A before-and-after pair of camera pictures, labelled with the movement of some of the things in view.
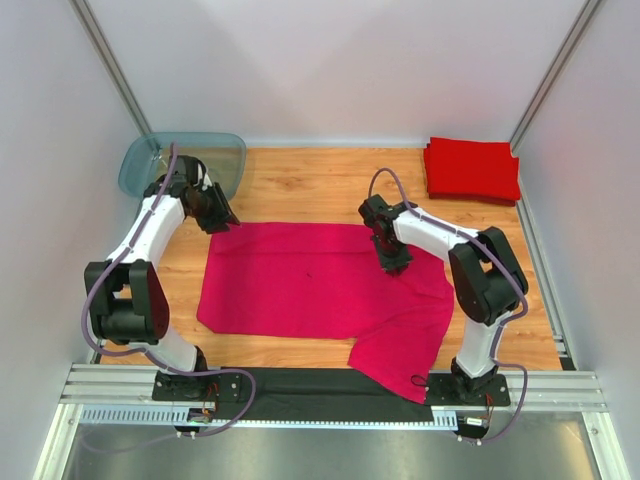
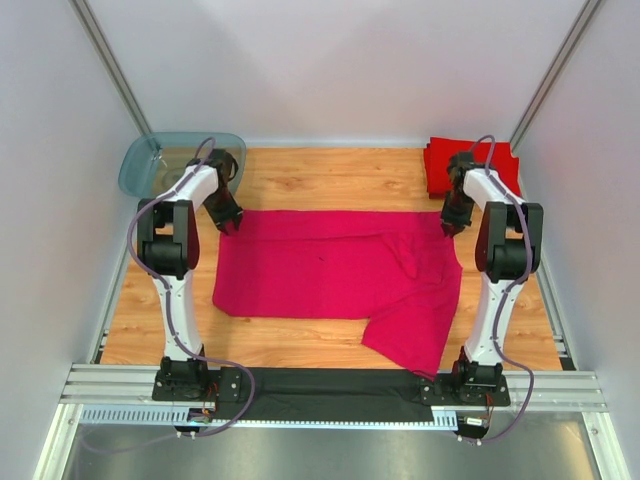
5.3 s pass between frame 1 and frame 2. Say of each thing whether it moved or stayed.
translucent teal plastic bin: stayed
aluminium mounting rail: stayed
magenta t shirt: moved
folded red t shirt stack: stayed
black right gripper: moved
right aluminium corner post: stayed
